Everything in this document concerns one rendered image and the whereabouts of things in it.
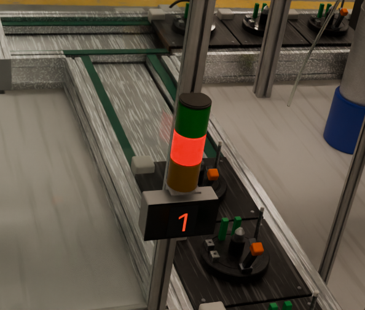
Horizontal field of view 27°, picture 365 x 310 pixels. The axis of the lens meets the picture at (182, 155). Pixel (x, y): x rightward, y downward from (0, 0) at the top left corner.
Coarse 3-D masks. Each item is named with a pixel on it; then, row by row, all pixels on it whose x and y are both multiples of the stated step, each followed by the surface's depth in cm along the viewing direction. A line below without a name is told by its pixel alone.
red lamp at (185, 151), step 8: (176, 136) 117; (176, 144) 118; (184, 144) 117; (192, 144) 117; (200, 144) 117; (176, 152) 118; (184, 152) 117; (192, 152) 117; (200, 152) 118; (176, 160) 119; (184, 160) 118; (192, 160) 118; (200, 160) 120
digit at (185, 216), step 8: (176, 208) 122; (184, 208) 123; (192, 208) 124; (176, 216) 123; (184, 216) 124; (192, 216) 124; (168, 224) 124; (176, 224) 124; (184, 224) 125; (192, 224) 125; (168, 232) 125; (176, 232) 125; (184, 232) 126; (192, 232) 126
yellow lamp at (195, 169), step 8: (168, 168) 121; (176, 168) 119; (184, 168) 119; (192, 168) 119; (168, 176) 122; (176, 176) 120; (184, 176) 120; (192, 176) 120; (168, 184) 122; (176, 184) 121; (184, 184) 120; (192, 184) 121; (184, 192) 121
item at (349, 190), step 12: (360, 132) 143; (360, 144) 143; (360, 156) 144; (360, 168) 146; (348, 180) 149; (348, 192) 148; (348, 204) 151; (336, 216) 153; (348, 216) 152; (336, 228) 153; (336, 240) 156; (324, 252) 158; (336, 252) 157; (324, 264) 158; (324, 276) 160
